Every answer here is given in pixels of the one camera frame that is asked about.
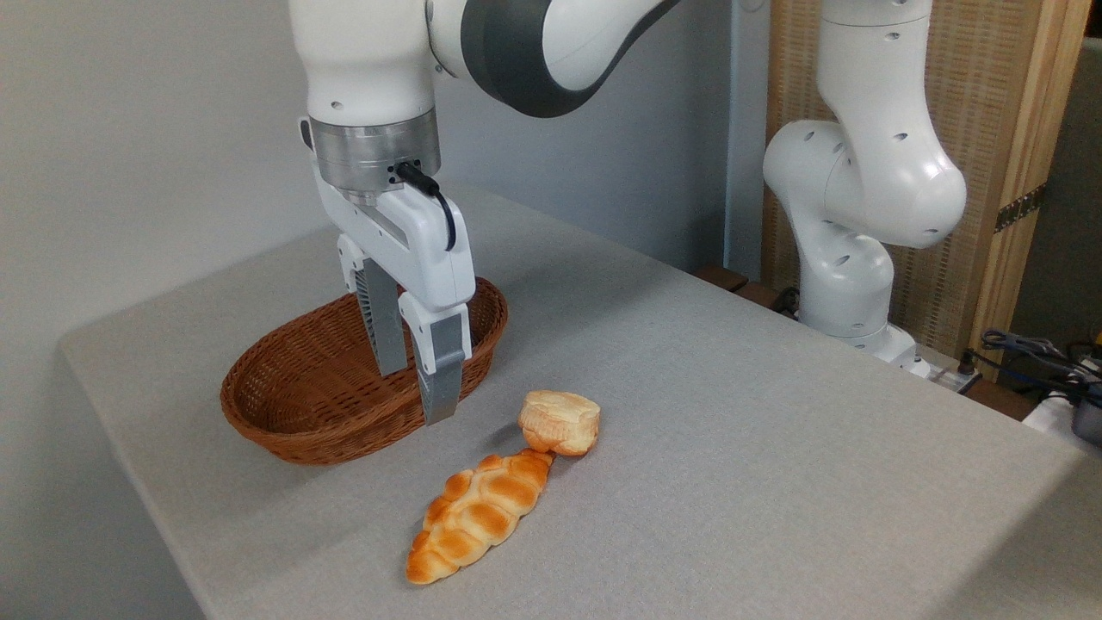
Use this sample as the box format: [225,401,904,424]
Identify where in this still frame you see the grey table cloth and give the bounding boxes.
[59,181,1102,620]

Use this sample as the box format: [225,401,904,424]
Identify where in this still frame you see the wooden rattan folding screen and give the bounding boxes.
[762,0,1093,380]

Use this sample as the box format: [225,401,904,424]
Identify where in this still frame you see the brown wicker basket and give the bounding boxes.
[220,277,509,467]

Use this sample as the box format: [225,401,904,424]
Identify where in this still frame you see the brown wooden base board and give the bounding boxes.
[693,264,803,318]

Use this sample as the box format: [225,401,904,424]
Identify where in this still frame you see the round pale bread roll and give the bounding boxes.
[518,389,602,457]

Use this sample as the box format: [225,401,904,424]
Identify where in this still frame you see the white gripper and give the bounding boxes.
[314,175,477,427]

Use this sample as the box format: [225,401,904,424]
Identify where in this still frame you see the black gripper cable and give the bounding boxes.
[394,161,458,252]

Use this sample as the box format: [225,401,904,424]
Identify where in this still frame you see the bundle of dark cables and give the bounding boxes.
[960,327,1102,407]

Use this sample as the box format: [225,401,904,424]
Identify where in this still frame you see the braided golden bread loaf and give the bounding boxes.
[406,448,555,586]

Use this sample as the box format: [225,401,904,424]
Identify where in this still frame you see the dark metal screen hinge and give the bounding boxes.
[994,183,1049,233]

